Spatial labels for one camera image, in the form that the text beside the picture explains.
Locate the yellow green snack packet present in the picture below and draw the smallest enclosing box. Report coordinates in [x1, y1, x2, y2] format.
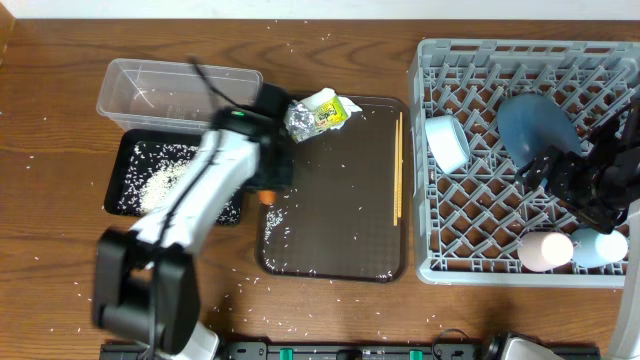
[313, 96, 349, 132]

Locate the grey dishwasher rack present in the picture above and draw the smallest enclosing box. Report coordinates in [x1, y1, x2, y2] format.
[408, 39, 639, 288]

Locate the silver foil wrapper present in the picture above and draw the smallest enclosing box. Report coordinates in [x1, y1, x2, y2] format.
[285, 100, 318, 143]

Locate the light blue rice bowl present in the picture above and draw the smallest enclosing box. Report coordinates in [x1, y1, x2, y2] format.
[425, 115, 471, 174]

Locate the wooden chopstick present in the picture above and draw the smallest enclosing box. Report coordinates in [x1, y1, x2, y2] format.
[393, 119, 399, 227]
[396, 112, 403, 221]

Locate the blue cup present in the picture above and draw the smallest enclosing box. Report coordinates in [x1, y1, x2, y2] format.
[570, 228, 629, 268]

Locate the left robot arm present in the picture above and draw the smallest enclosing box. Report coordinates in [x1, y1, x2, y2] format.
[92, 84, 293, 359]

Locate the white rice pile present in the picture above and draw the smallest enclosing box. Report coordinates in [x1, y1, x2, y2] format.
[140, 160, 191, 214]

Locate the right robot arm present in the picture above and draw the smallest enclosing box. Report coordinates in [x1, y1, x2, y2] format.
[516, 98, 639, 359]

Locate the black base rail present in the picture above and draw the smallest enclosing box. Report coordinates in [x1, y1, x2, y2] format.
[98, 340, 602, 360]

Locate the orange carrot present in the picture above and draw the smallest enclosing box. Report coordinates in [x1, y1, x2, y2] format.
[258, 190, 276, 206]

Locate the pink cup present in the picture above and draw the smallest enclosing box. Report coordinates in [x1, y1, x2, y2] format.
[517, 232, 574, 272]

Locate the white tissue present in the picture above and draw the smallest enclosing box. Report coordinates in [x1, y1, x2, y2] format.
[301, 88, 362, 129]

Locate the brown serving tray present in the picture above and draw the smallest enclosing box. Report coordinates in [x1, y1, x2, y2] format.
[256, 96, 410, 284]

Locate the blue plate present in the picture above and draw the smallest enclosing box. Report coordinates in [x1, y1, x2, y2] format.
[496, 93, 581, 168]

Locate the black plastic tray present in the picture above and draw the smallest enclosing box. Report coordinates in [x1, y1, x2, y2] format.
[103, 128, 245, 227]

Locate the clear plastic bin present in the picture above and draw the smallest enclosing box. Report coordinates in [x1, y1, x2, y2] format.
[96, 58, 263, 134]

